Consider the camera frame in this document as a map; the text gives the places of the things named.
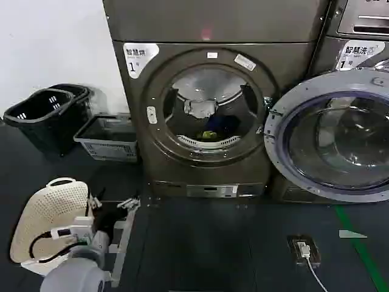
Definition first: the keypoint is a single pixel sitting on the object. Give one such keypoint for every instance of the grey plastic crate basket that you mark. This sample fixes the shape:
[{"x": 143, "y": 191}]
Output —
[{"x": 106, "y": 146}]

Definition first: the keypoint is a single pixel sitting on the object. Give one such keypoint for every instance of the yellow-green garment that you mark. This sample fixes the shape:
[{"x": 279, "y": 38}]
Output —
[{"x": 208, "y": 134}]

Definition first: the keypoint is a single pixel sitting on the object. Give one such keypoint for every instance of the black plastic basket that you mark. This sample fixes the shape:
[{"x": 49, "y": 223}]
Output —
[
  {"x": 42, "y": 127},
  {"x": 80, "y": 88}
]

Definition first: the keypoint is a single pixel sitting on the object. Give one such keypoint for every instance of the white cloth in drum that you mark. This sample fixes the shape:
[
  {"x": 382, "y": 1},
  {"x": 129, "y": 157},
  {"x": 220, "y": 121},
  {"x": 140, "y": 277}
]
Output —
[{"x": 199, "y": 108}]

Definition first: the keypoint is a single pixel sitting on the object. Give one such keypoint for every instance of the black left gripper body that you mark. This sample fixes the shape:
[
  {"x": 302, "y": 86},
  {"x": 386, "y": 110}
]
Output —
[{"x": 107, "y": 220}]

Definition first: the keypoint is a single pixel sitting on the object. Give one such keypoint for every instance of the round glass dryer door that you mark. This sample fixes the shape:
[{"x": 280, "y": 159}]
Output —
[{"x": 331, "y": 134}]

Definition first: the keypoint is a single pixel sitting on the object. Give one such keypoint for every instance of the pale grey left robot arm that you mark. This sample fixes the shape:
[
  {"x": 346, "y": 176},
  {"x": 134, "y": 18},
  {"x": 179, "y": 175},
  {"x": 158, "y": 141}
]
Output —
[{"x": 76, "y": 270}]

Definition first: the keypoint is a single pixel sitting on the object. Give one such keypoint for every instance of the white floor marker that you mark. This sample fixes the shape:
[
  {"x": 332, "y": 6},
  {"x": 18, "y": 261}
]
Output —
[{"x": 349, "y": 234}]

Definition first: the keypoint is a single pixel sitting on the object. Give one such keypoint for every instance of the floor power socket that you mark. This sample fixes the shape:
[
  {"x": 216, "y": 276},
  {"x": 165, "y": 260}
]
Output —
[{"x": 313, "y": 252}]

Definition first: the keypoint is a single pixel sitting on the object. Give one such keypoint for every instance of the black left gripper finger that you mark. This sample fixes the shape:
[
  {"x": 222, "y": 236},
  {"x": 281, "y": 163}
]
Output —
[
  {"x": 95, "y": 202},
  {"x": 129, "y": 203}
]

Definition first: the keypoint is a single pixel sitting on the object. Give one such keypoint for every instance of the grey washer with number label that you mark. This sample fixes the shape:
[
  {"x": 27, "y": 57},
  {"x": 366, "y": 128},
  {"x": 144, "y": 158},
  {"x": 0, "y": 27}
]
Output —
[{"x": 328, "y": 54}]

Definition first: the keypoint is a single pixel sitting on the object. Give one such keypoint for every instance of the grey machine with drawer panel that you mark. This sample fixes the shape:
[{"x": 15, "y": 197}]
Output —
[{"x": 361, "y": 18}]

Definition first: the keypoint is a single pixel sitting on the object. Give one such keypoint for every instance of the white perforated laundry basket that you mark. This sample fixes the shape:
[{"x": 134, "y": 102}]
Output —
[{"x": 51, "y": 210}]

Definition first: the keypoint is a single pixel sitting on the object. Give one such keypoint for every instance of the grey stacked machine above dryer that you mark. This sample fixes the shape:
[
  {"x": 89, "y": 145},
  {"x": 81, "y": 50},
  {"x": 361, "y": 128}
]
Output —
[{"x": 212, "y": 18}]

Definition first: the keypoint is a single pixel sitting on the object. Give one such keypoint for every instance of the dark blue garment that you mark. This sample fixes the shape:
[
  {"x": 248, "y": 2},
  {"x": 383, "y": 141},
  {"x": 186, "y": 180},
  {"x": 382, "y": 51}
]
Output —
[{"x": 223, "y": 123}]

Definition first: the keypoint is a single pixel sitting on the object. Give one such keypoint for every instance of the grey dryer with open drum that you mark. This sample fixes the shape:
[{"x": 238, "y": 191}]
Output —
[{"x": 146, "y": 146}]

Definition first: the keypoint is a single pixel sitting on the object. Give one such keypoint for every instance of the green floor tape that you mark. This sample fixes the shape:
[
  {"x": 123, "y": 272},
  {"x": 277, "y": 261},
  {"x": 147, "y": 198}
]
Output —
[{"x": 355, "y": 243}]

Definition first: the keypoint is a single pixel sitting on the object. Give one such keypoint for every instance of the grey metal floor frame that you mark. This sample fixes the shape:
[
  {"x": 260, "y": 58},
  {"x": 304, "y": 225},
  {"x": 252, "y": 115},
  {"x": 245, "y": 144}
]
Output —
[{"x": 123, "y": 243}]

